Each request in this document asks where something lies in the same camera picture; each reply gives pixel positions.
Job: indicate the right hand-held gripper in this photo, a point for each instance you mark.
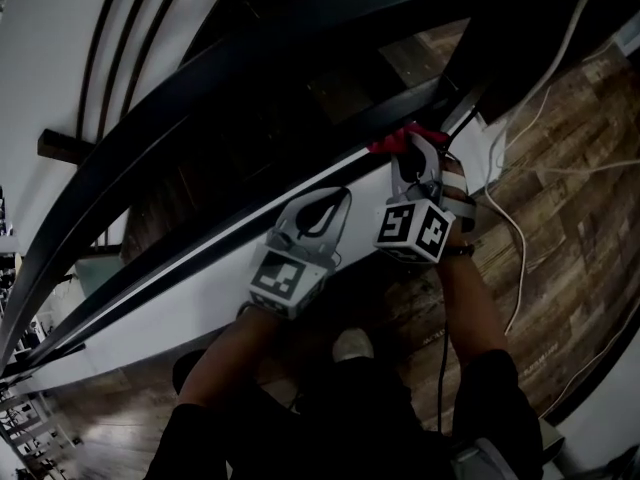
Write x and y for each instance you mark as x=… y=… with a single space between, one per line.
x=400 y=223

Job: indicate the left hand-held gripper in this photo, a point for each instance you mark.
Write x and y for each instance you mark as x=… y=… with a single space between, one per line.
x=280 y=278

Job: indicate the red cloth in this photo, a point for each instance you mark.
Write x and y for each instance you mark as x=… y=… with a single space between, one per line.
x=390 y=143

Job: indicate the person's left forearm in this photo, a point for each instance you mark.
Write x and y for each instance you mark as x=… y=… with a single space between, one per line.
x=225 y=358

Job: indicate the person's right forearm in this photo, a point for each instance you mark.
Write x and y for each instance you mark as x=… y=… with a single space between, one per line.
x=470 y=308

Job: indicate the person's right hand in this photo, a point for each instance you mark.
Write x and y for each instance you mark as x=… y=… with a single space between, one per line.
x=457 y=193

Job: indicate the black wristband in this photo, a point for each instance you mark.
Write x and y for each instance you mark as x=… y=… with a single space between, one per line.
x=460 y=250

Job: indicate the dark wooden staircase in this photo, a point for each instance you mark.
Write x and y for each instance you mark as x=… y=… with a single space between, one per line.
x=275 y=133

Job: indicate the person's black clothing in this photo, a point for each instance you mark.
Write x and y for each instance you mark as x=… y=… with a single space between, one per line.
x=350 y=428

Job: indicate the frosted glass partition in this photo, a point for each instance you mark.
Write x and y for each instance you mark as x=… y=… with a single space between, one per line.
x=630 y=38

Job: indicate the dark wooden stair rails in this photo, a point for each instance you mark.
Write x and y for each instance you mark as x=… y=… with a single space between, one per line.
x=125 y=43

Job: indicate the grey waist bag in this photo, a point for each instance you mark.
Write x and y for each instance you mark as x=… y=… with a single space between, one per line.
x=480 y=460

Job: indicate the white metal rack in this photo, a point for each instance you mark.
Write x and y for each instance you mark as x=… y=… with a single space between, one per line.
x=35 y=433

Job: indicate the short dark wooden post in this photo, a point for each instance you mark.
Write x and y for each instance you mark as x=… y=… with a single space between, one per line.
x=65 y=148

